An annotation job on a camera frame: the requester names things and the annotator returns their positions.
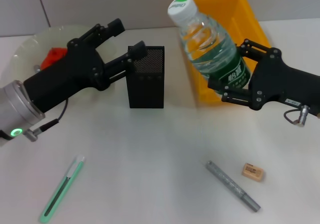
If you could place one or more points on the yellow plastic bin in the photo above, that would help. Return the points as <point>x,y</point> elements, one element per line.
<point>250,17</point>

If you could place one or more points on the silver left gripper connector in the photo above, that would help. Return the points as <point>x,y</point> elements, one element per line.
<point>37,68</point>

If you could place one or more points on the black mesh pen holder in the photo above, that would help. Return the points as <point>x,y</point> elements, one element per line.
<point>147,96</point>

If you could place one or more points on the grey marker pen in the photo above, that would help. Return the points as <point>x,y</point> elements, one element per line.
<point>230,184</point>

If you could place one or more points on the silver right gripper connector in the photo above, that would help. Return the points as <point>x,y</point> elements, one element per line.
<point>303,115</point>

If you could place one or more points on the pale green glass fruit plate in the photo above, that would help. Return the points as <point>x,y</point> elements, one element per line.
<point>27,52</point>

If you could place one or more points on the beige eraser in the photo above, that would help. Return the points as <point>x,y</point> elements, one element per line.
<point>253,171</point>

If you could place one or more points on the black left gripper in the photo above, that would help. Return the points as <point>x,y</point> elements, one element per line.
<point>67,76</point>

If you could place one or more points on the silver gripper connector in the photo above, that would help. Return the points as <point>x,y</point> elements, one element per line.
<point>37,68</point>
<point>303,115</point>

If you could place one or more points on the clear bottle with green label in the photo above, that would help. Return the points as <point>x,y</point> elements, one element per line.
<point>207,44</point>

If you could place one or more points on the green utility knife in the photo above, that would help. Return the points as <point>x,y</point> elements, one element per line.
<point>62,186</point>

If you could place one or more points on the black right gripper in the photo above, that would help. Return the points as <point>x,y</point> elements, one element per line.
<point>282,84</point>

